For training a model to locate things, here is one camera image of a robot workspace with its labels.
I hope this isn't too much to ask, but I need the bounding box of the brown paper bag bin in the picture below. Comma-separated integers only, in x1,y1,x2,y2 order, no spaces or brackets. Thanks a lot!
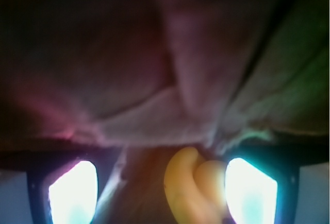
1,0,329,223

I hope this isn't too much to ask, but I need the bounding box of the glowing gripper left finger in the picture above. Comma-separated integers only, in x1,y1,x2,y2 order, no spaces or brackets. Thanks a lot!
27,158,98,223

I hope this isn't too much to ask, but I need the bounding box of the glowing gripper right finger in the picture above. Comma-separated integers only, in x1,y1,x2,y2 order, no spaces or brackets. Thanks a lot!
225,156,299,223

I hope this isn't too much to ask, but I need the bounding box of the yellow rubber duck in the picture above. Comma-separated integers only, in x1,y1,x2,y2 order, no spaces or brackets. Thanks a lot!
163,147,233,223

